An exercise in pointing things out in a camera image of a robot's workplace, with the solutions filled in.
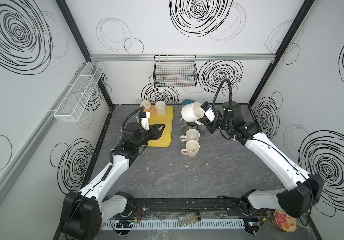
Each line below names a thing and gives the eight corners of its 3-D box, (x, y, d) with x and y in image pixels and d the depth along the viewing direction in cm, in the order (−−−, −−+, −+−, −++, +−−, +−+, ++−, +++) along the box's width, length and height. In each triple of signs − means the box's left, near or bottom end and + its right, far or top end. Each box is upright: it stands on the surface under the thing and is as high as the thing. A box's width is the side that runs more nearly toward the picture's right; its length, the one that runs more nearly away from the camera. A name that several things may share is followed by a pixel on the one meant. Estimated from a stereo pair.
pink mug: (180, 158, 93) (181, 151, 86) (180, 147, 98) (181, 140, 91) (198, 158, 93) (200, 151, 86) (197, 147, 98) (199, 140, 91)
